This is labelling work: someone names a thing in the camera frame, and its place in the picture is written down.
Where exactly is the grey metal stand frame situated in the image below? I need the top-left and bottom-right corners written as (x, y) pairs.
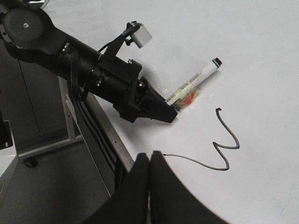
top-left (0, 58), bottom-right (85, 161)

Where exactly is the black caster wheel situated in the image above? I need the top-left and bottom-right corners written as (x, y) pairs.
top-left (23, 157), bottom-right (38, 168)

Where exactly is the white whiteboard with aluminium frame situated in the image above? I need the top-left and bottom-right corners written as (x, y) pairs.
top-left (45, 0), bottom-right (299, 224)

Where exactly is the white black-tip whiteboard marker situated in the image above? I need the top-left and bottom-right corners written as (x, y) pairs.
top-left (166, 58), bottom-right (222, 111)

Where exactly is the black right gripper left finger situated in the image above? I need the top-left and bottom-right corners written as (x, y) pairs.
top-left (83, 153), bottom-right (150, 224)

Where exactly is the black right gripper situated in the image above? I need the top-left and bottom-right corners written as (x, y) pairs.
top-left (93, 55), bottom-right (178, 123)

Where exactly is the black cable bundle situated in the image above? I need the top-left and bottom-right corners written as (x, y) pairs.
top-left (65, 43), bottom-right (94, 105)

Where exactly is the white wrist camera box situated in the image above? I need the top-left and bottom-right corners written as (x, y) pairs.
top-left (130, 23), bottom-right (152, 48)

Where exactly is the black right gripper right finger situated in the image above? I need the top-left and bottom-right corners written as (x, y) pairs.
top-left (149, 151), bottom-right (227, 224)

